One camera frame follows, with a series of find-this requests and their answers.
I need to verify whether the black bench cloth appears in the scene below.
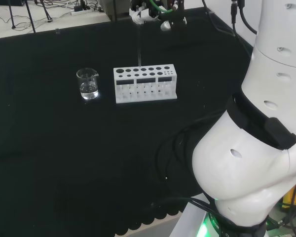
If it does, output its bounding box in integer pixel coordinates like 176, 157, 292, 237
0, 6, 255, 236

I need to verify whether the white power strip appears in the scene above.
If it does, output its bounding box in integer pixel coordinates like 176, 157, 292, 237
71, 5, 92, 16

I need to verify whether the pale base board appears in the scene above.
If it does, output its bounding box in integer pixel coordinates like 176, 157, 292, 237
169, 194, 211, 237

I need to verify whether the yellow stop button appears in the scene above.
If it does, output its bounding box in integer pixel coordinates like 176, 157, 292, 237
280, 176, 296, 211

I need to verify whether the black box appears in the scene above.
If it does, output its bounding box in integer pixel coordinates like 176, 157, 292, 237
0, 0, 26, 7

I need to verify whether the green cable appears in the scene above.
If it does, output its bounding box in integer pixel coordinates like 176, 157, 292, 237
149, 0, 180, 14

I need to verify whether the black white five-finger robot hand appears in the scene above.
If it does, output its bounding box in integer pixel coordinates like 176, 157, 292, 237
129, 0, 187, 32

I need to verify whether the black tripod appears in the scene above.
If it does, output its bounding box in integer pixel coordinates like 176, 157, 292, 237
6, 0, 53, 34

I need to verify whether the small clear glass beaker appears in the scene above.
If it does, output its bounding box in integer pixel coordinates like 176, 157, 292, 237
76, 68, 100, 101

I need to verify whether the thick black cable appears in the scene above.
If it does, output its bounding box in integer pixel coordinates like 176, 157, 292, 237
230, 0, 238, 39
237, 0, 259, 36

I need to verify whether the white test tube rack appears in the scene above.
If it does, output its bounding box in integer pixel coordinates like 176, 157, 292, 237
112, 64, 179, 104

